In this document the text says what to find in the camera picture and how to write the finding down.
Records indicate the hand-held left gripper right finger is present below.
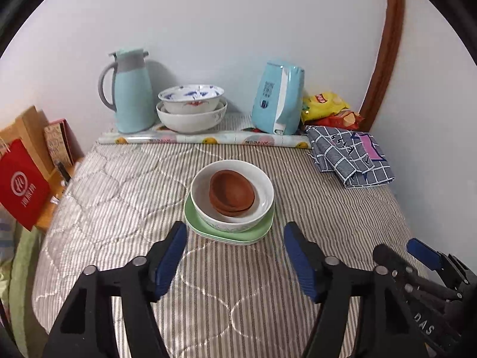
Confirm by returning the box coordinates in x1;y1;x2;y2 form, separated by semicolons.
284;222;436;358

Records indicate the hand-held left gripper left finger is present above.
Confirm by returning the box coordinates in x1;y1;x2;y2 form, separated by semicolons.
43;221;188;358

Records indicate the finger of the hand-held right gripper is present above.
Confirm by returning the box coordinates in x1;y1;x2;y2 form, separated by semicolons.
406;238;471;291
373;244;423;291

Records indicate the green plate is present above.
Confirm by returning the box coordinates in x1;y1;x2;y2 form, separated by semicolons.
184;194;275;247

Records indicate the brown bowl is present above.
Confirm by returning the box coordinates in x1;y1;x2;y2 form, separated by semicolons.
209;169;256;210
213;186;258;217

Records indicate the striped quilted mattress pad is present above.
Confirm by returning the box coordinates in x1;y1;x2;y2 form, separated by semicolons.
32;112;431;358

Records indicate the folded grey checked cloth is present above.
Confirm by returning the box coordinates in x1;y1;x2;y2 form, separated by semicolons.
306;124;395;190

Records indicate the wooden side table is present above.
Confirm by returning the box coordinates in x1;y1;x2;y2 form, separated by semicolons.
34;157;86;232

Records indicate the fruit print table mat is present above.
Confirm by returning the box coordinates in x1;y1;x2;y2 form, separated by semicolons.
97;112;314;150

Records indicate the large grey patterned white bowl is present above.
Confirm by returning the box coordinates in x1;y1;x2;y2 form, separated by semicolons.
156;100;228;134

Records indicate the green cloth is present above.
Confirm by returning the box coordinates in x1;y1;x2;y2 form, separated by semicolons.
7;223;49;347

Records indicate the red chip bag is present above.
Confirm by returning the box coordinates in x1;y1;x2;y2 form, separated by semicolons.
310;109;364;129

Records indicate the yellow chip bag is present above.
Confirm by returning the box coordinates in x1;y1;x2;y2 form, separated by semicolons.
301;92;351;122

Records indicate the patterned red box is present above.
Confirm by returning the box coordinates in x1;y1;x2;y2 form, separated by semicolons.
44;118;85;169

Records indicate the blue and red patterned bowl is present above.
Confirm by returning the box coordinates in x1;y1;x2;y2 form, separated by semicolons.
158;84;225;114

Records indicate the red paper bag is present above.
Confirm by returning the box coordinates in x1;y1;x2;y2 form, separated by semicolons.
0;139;51;232

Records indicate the plain white bowl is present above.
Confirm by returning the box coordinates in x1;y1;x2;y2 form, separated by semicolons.
161;97;227;114

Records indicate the light blue electric kettle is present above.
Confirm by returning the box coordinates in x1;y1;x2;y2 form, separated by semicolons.
250;61;305;135

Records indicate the light blue thermos jug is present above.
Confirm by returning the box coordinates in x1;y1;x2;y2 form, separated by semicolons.
98;48;154;134

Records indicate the brown paper bag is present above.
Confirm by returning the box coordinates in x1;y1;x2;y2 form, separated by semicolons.
0;105;53;181

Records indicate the brown wooden door frame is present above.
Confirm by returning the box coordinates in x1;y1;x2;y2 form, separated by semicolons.
358;0;407;132

